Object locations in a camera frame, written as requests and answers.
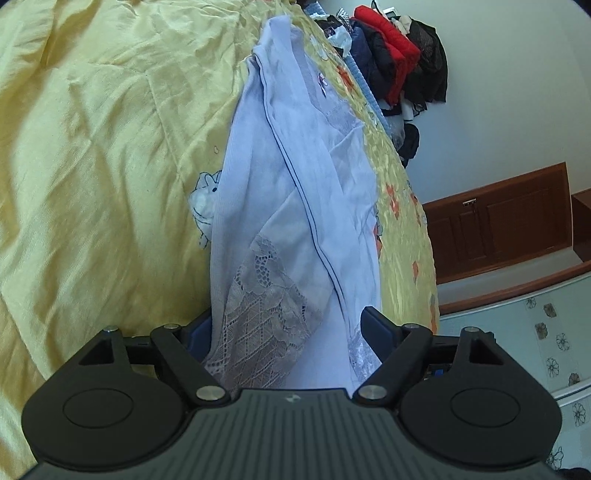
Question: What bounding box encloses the white crumpled cloth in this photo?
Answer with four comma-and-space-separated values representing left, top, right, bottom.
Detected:
330, 25, 355, 56

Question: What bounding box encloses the wooden door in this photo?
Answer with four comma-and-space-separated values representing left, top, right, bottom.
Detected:
422, 161, 574, 285

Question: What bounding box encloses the pale green floral bed sheet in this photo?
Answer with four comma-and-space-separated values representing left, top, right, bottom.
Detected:
438, 270, 591, 472

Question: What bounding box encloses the lavender long-sleeve shirt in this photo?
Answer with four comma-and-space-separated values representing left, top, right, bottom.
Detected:
203, 14, 385, 389

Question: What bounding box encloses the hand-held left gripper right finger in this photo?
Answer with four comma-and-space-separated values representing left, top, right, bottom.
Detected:
351, 305, 505, 410

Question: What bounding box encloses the yellow printed quilt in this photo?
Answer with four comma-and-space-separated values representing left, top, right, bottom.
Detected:
0, 0, 440, 476

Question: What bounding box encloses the navy jacket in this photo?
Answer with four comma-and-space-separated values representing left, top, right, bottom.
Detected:
348, 25, 398, 100

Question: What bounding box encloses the red jacket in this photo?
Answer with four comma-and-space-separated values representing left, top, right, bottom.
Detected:
352, 4, 422, 106

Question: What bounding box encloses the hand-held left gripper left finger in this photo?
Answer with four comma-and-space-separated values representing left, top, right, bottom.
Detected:
76, 314, 232, 408

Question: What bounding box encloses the black bundled garment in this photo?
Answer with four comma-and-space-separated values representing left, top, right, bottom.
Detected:
396, 122, 422, 168

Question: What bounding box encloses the black mesh garment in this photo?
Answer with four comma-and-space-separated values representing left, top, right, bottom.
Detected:
405, 18, 450, 114

